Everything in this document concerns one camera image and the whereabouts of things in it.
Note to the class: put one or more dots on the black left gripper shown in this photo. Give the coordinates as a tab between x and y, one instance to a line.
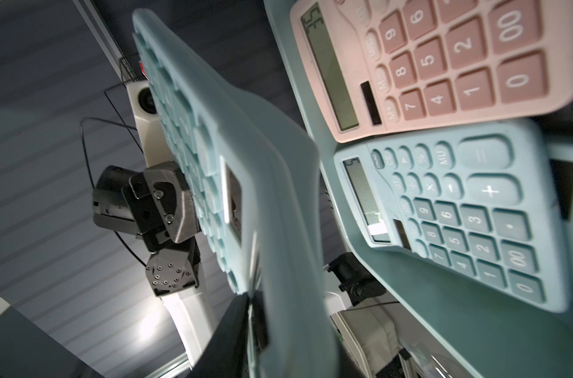
156	205

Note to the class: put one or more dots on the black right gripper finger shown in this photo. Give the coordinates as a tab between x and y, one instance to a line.
225	354

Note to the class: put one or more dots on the mint green storage box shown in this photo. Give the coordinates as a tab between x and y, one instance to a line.
489	333

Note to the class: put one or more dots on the teal calculator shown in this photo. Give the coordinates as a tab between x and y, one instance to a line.
479	200

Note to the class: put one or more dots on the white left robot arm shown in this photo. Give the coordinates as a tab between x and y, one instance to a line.
176	277

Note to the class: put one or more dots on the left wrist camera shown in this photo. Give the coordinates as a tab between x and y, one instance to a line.
148	124

